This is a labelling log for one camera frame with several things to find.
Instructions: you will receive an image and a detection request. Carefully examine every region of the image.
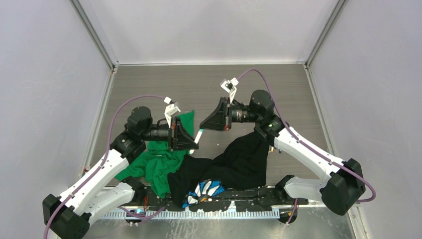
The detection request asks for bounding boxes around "blue white patterned cloth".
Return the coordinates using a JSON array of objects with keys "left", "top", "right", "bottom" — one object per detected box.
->
[{"left": 182, "top": 179, "right": 225, "bottom": 208}]

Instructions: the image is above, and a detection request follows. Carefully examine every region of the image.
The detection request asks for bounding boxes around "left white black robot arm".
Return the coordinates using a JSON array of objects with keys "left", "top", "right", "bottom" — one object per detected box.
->
[{"left": 42, "top": 107, "right": 199, "bottom": 239}]

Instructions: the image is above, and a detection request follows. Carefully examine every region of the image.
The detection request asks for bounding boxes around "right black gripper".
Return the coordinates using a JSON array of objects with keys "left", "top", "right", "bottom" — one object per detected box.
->
[{"left": 200, "top": 98, "right": 260, "bottom": 132}]

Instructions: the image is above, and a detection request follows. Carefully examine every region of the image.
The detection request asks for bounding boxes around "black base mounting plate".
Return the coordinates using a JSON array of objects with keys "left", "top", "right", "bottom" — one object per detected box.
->
[{"left": 124, "top": 186, "right": 295, "bottom": 212}]

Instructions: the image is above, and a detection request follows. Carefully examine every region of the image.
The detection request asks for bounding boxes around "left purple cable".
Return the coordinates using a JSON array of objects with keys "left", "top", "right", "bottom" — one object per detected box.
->
[{"left": 43, "top": 95, "right": 172, "bottom": 239}]

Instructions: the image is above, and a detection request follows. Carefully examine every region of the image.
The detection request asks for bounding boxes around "black cloth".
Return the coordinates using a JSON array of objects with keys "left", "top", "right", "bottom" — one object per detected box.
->
[{"left": 167, "top": 132, "right": 269, "bottom": 207}]

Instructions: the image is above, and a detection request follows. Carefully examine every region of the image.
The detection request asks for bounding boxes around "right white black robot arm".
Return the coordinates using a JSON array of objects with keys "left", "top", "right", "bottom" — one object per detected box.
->
[{"left": 200, "top": 90, "right": 366, "bottom": 216}]

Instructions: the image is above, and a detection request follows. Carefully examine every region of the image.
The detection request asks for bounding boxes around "aluminium front rail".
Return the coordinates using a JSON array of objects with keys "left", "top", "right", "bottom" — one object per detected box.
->
[{"left": 62, "top": 184, "right": 361, "bottom": 221}]

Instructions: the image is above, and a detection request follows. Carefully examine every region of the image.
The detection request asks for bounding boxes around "green cloth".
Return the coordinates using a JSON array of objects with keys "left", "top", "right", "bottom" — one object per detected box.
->
[{"left": 110, "top": 107, "right": 195, "bottom": 198}]

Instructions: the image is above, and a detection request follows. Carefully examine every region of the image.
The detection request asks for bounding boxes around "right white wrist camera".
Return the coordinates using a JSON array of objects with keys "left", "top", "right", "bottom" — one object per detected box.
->
[{"left": 220, "top": 78, "right": 239, "bottom": 104}]

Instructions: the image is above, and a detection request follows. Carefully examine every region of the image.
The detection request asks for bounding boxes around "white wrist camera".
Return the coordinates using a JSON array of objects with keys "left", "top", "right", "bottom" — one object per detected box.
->
[
  {"left": 220, "top": 78, "right": 239, "bottom": 104},
  {"left": 164, "top": 97, "right": 181, "bottom": 128}
]

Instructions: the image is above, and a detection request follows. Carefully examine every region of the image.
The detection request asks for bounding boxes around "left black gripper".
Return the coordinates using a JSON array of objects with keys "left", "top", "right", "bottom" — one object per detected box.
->
[{"left": 140, "top": 116, "right": 199, "bottom": 151}]

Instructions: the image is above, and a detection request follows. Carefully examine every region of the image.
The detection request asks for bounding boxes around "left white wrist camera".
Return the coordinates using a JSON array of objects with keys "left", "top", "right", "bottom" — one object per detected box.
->
[{"left": 164, "top": 97, "right": 181, "bottom": 128}]

